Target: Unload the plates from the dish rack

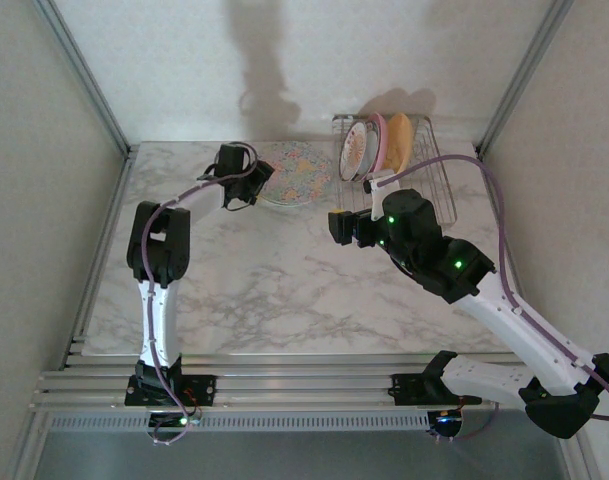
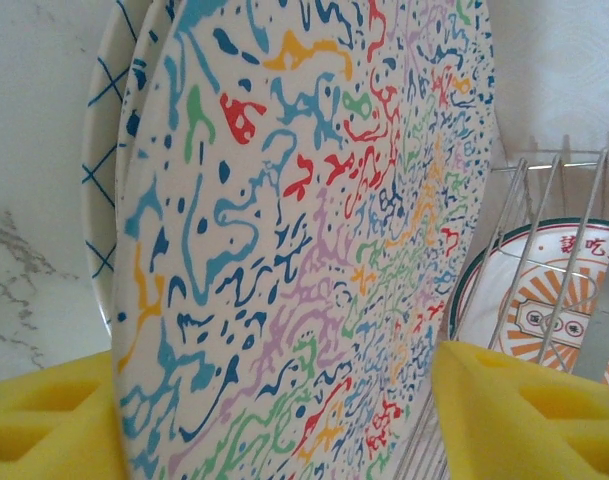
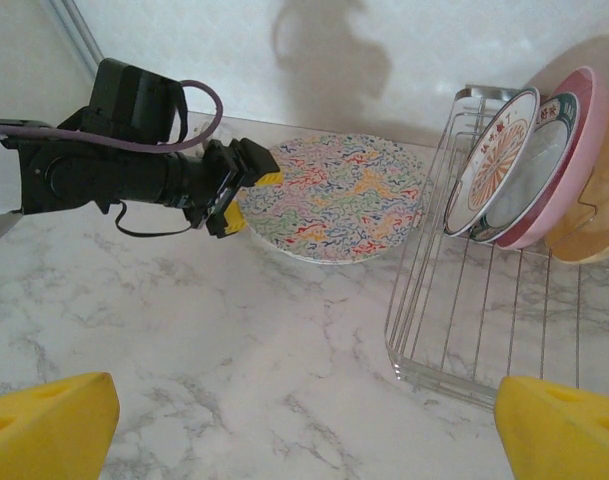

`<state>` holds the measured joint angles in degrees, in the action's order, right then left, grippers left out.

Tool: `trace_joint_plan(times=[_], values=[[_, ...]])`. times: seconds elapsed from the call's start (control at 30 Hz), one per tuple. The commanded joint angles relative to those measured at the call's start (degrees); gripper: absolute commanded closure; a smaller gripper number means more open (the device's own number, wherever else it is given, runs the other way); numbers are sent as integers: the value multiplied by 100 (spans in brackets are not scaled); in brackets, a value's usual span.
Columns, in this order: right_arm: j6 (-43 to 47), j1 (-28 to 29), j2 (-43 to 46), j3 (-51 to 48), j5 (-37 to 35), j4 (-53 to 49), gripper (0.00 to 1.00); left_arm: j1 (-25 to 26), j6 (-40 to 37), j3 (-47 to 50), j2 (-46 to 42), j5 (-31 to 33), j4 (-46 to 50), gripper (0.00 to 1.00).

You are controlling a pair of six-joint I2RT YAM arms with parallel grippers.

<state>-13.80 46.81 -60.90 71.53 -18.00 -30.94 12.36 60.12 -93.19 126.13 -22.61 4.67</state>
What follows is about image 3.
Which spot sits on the aluminium frame post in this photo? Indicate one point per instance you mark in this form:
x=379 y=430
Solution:
x=79 y=40

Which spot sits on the small orange sunburst plate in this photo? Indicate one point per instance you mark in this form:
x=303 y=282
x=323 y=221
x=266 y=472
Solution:
x=494 y=165

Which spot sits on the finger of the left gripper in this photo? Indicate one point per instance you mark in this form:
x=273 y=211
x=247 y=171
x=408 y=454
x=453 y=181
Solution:
x=229 y=222
x=256 y=165

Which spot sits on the white plate dark green rim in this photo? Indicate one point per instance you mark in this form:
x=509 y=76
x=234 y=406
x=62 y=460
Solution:
x=529 y=190

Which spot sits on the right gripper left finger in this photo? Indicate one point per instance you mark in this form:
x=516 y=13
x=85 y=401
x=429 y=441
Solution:
x=49 y=430

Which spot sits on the large colourful squiggle plate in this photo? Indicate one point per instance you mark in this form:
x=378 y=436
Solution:
x=334 y=200

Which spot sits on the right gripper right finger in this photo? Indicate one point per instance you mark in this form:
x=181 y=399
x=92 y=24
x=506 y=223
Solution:
x=559 y=435

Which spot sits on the pink plate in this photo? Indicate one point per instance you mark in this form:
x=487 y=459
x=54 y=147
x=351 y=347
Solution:
x=584 y=160

